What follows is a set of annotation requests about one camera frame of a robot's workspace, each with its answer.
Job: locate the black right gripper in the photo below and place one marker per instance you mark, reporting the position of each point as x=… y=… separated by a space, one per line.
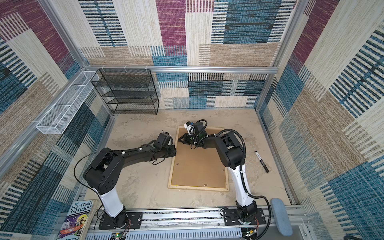
x=186 y=141

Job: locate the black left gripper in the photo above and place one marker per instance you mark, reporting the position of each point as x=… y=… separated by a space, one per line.
x=174 y=152

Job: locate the brown cardboard backing board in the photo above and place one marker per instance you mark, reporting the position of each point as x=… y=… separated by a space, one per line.
x=198 y=171

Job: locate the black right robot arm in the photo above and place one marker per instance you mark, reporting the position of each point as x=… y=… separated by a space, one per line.
x=231 y=149

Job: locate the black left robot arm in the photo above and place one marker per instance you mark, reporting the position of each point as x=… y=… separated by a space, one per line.
x=104 y=171

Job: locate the black marker pen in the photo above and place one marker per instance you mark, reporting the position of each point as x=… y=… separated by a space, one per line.
x=262 y=162

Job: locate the colourful treehouse book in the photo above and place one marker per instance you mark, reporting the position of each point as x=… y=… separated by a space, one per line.
x=77 y=221

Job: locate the grey blue padded object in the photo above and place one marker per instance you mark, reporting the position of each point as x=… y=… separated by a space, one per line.
x=281 y=217

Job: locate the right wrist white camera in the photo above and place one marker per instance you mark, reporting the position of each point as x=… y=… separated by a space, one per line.
x=189 y=126

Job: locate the black wire mesh shelf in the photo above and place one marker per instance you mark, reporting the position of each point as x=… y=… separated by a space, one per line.
x=127 y=91

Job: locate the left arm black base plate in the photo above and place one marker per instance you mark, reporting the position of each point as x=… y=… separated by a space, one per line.
x=135 y=219

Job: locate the aluminium front rail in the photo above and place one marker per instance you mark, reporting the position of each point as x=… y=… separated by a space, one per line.
x=201 y=224

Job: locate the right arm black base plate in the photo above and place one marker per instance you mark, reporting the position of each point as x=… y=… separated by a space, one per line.
x=231 y=217

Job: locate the white wire mesh basket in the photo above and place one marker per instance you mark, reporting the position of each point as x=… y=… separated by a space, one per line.
x=59 y=116

